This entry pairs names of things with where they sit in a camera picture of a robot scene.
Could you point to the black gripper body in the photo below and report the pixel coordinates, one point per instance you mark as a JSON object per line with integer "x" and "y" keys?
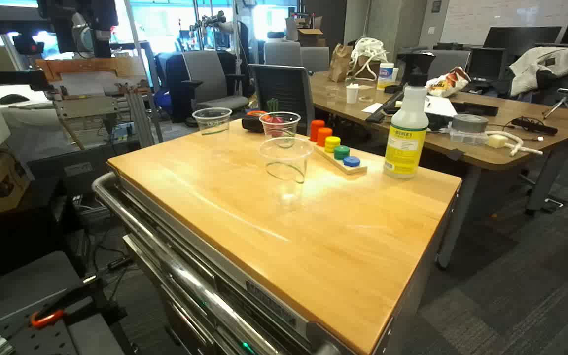
{"x": 106, "y": 20}

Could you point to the flat black device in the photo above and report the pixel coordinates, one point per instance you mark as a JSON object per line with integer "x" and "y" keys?
{"x": 475, "y": 109}

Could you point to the white paper sheet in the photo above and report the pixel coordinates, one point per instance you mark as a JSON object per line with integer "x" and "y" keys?
{"x": 441, "y": 105}

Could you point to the green toy cylinder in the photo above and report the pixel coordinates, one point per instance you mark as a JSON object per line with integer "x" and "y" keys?
{"x": 342, "y": 152}

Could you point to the steel tool cart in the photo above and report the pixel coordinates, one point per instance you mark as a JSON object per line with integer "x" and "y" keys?
{"x": 187, "y": 288}

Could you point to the red-orange toy cylinder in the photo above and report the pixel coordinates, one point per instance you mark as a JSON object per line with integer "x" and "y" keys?
{"x": 317, "y": 129}

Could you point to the wooden office desk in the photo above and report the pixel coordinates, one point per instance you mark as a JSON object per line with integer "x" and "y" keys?
{"x": 528, "y": 141}

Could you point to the small white paper cup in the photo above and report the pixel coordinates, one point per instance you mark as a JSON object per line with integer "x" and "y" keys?
{"x": 352, "y": 93}

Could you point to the yellow toy cylinder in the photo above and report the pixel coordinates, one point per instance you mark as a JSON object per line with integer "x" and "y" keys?
{"x": 333, "y": 144}

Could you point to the orange black tape measure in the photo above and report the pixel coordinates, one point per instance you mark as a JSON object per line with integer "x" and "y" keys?
{"x": 252, "y": 123}

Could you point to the white labelled canister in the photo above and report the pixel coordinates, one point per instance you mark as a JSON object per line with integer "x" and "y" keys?
{"x": 386, "y": 75}

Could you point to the black remote control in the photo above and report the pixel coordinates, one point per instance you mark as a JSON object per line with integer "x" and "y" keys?
{"x": 534, "y": 125}

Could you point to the red toy radish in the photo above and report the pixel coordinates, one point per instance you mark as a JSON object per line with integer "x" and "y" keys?
{"x": 275, "y": 125}

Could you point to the printed snack bag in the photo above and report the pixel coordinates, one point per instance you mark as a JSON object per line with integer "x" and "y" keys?
{"x": 449, "y": 81}

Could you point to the brown paper bag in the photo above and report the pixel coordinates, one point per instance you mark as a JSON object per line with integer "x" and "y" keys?
{"x": 341, "y": 64}

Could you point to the grey duct tape roll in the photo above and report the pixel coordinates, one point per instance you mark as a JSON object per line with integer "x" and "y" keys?
{"x": 471, "y": 123}

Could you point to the grey office chair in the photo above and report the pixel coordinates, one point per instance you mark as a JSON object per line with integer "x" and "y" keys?
{"x": 208, "y": 81}

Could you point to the wooden toy peg base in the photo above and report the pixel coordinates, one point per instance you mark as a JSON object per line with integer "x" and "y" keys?
{"x": 354, "y": 166}

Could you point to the orange toy cylinder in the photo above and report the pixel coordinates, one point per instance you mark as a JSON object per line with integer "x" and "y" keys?
{"x": 325, "y": 137}

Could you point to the white jacket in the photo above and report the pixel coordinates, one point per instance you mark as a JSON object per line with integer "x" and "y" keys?
{"x": 548, "y": 66}

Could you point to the yellow label spray bottle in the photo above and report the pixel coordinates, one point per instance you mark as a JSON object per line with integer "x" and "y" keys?
{"x": 406, "y": 141}

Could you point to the blue toy cylinder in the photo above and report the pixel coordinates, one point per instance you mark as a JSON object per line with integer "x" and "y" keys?
{"x": 352, "y": 160}

